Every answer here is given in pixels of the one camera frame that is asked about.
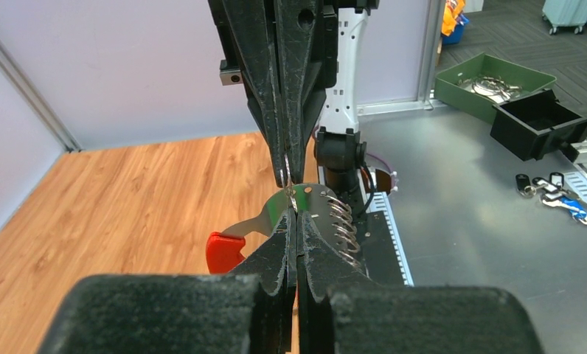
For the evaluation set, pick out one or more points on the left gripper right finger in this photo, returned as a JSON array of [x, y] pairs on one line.
[[343, 311]]

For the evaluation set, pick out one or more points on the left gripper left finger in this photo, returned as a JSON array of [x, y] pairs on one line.
[[248, 310]]

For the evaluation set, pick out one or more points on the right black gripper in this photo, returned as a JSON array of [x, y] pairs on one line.
[[316, 45]]

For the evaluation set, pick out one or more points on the metal key holder red handle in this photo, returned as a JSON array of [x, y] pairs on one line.
[[332, 217]]

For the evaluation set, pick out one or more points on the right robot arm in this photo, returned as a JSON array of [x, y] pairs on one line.
[[296, 61]]

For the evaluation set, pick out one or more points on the bunch of tagged keys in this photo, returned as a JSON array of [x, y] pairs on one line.
[[552, 192]]

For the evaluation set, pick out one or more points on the green tray with rings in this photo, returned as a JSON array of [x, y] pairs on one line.
[[476, 85]]

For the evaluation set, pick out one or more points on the black plastic box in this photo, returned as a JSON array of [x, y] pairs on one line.
[[537, 124]]

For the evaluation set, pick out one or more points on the light blue suitcase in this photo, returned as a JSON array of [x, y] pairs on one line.
[[565, 14]]

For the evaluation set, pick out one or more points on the left frame post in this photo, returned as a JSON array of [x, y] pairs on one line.
[[37, 103]]

